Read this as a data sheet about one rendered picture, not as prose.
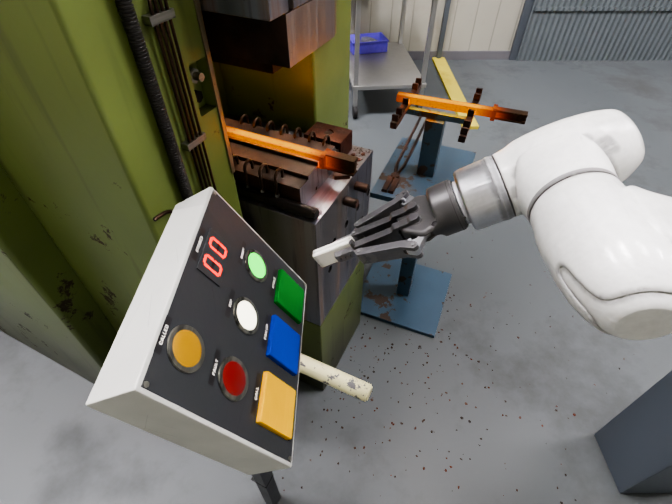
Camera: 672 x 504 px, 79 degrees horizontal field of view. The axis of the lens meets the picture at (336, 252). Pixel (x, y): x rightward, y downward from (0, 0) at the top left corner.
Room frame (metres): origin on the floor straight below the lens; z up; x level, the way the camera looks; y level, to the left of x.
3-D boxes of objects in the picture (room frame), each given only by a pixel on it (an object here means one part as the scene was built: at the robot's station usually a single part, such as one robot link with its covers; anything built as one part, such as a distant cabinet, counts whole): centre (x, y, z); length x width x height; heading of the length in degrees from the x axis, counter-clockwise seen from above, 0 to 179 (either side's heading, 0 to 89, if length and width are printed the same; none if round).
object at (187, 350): (0.25, 0.18, 1.16); 0.05 x 0.03 x 0.04; 154
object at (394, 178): (1.41, -0.29, 0.73); 0.60 x 0.04 x 0.01; 159
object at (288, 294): (0.45, 0.09, 1.01); 0.07 x 0.05 x 0.07; 179
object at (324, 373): (0.54, 0.11, 0.62); 0.44 x 0.05 x 0.05; 64
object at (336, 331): (1.04, 0.22, 0.23); 0.56 x 0.38 x 0.47; 64
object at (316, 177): (0.99, 0.23, 0.96); 0.42 x 0.20 x 0.09; 64
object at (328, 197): (1.04, 0.22, 0.69); 0.56 x 0.38 x 0.45; 64
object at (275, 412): (0.25, 0.09, 1.01); 0.07 x 0.05 x 0.07; 179
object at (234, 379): (0.25, 0.13, 1.09); 0.05 x 0.03 x 0.04; 154
